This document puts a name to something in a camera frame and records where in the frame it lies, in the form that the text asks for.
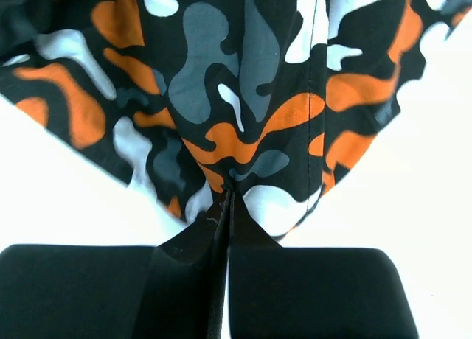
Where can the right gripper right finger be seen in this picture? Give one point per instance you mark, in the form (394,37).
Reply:
(278,292)

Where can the orange camouflage shorts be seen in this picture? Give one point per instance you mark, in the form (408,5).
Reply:
(188,100)

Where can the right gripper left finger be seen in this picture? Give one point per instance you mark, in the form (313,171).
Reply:
(174,290)

